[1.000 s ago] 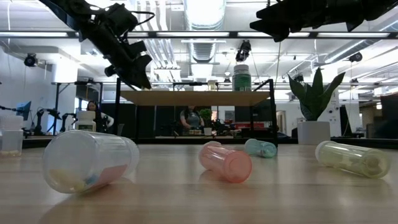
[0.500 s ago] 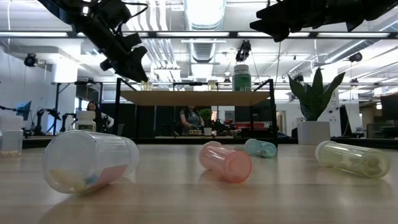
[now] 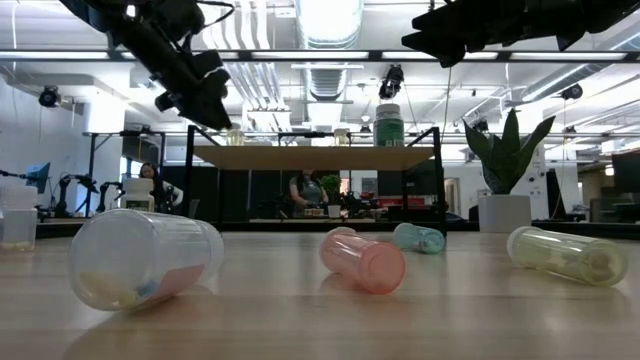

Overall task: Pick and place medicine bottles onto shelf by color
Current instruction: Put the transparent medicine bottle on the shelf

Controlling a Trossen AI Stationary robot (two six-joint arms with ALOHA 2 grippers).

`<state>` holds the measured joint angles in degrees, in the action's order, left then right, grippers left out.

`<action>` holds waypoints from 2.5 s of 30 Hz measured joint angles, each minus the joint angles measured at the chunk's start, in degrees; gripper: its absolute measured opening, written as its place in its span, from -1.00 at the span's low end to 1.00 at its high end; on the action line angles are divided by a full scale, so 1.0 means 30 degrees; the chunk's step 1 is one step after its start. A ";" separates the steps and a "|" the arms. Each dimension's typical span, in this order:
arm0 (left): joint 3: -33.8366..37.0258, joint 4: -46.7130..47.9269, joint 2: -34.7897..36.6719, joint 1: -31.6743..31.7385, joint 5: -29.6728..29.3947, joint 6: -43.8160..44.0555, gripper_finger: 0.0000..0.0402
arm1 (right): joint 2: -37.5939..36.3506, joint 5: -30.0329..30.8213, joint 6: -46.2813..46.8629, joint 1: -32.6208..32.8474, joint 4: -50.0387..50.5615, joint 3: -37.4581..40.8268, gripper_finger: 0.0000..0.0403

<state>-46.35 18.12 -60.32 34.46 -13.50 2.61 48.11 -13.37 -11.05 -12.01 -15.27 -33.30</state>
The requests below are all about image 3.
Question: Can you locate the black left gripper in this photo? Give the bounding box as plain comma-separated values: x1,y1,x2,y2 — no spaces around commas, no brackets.
152,49,234,130

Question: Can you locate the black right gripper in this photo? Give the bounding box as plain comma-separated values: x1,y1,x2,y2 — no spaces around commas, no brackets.
401,0,584,69

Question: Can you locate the large green-label bottle white cap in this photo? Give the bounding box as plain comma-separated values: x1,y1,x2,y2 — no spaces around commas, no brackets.
373,103,405,148

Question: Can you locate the teal pill bottle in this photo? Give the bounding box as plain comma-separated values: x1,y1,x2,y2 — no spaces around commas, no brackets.
392,222,447,255

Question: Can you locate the long red pill bottle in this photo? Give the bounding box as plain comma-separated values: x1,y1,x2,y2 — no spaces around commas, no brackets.
318,226,407,295

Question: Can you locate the yellow-green pill bottle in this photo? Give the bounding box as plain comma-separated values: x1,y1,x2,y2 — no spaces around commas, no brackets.
506,225,629,288

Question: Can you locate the person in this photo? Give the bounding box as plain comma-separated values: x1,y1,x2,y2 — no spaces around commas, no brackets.
138,162,184,214
288,169,330,219

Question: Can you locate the small plant in white pot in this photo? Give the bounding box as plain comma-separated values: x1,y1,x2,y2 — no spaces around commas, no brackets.
319,173,344,219

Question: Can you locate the wide clear pill bottle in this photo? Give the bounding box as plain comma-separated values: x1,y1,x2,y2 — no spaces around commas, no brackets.
68,208,225,312

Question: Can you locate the blue screen monitor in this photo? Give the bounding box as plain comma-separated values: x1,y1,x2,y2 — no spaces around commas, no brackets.
24,161,52,196

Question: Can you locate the snake plant in white pot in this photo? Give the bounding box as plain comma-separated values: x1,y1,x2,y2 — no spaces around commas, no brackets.
462,107,557,234

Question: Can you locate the black monitor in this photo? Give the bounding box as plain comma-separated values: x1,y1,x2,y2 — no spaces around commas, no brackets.
610,149,640,194

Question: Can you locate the wooden shelf black metal frame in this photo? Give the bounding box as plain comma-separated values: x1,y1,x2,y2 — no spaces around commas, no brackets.
184,124,449,236

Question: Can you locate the silver ventilation duct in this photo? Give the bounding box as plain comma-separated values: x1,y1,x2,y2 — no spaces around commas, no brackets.
294,0,365,101

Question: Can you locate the black background workstation frame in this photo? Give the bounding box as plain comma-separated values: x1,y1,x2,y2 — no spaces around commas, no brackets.
82,128,169,219

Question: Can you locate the black aluminium rig frame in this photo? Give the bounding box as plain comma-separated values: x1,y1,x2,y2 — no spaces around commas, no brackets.
0,48,640,240

